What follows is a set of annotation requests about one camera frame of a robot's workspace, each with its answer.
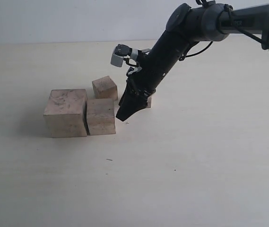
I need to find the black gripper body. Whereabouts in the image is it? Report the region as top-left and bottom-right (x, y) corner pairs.
(124, 70), (160, 102)

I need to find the second largest wooden cube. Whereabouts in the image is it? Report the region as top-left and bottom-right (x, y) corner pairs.
(87, 98), (116, 136)

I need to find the third largest wooden cube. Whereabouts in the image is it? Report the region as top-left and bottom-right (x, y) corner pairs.
(92, 76), (118, 101)

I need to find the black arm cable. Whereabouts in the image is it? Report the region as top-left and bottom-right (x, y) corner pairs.
(179, 0), (267, 61)

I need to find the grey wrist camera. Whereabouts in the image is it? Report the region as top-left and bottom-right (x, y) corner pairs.
(110, 44), (139, 68)

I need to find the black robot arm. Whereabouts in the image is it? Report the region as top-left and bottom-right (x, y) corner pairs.
(111, 0), (269, 121)

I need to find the smallest wooden cube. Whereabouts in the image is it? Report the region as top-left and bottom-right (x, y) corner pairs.
(146, 96), (152, 108)

